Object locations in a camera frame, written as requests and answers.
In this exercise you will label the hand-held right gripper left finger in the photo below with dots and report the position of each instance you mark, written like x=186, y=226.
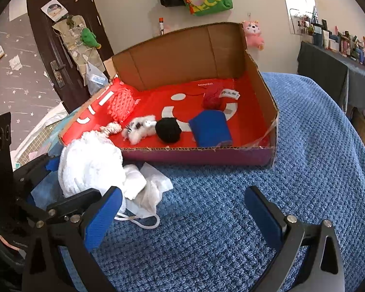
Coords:
x=100, y=219

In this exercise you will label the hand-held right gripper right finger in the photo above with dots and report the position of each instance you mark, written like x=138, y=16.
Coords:
x=261, y=216

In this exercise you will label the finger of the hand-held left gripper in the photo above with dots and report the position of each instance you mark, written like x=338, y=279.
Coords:
x=76, y=203
x=52, y=164

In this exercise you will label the white fluffy yarn bundle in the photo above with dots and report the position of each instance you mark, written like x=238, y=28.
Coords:
x=88, y=161

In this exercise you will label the white knit scrunchie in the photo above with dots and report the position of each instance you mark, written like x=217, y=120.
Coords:
x=111, y=128

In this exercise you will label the light red knit piece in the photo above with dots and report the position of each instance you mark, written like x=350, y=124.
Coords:
x=121, y=105

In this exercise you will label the white bunny plush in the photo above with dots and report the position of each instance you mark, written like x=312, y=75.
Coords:
x=140, y=129

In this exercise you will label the blue cloth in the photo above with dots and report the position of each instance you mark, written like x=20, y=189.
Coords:
x=210, y=127

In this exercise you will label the black yarn ball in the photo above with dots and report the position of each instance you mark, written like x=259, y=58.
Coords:
x=168, y=130

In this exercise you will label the dark red yarn ball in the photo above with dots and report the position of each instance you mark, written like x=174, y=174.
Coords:
x=212, y=99

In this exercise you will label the cardboard box with red lining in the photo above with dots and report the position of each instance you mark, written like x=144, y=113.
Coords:
x=176, y=57

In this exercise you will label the pale printed bed sheet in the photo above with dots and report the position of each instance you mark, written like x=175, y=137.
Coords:
x=39, y=137

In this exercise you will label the blue knit blanket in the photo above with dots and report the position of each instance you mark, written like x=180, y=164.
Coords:
x=231, y=188

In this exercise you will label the clear plastic bag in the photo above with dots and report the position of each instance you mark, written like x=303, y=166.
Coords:
x=96, y=80

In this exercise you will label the dark wooden door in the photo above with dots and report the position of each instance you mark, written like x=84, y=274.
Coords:
x=42, y=42

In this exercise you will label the beige hanging door organizer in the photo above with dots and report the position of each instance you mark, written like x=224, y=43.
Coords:
x=74, y=44

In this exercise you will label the white paper label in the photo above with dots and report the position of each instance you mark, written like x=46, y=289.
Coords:
x=229, y=93

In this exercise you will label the green plush toy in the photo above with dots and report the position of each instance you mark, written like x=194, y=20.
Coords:
x=88, y=38

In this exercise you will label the round picture door poster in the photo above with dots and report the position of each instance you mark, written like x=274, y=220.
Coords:
x=54, y=9

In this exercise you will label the table with dark cloth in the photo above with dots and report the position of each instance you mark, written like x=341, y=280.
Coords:
x=325, y=67

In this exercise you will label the pink plush toy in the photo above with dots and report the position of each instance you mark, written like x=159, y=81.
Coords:
x=253, y=33

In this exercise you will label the row of cosmetic bottles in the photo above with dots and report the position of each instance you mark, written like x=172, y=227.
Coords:
x=346, y=42

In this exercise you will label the wall mirror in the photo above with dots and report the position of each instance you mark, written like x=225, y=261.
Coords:
x=298, y=3

